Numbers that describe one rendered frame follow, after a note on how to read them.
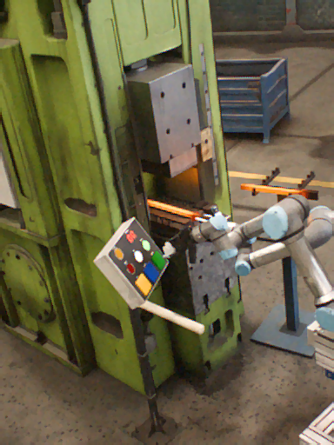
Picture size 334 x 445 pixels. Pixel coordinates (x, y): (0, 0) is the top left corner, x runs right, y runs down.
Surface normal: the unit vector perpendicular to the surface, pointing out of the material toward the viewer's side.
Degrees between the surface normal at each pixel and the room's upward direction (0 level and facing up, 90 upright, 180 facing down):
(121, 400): 0
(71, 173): 89
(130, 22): 90
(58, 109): 89
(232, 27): 91
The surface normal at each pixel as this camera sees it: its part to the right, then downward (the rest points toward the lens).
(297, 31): -0.53, 0.46
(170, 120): 0.72, 0.22
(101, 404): -0.15, -0.88
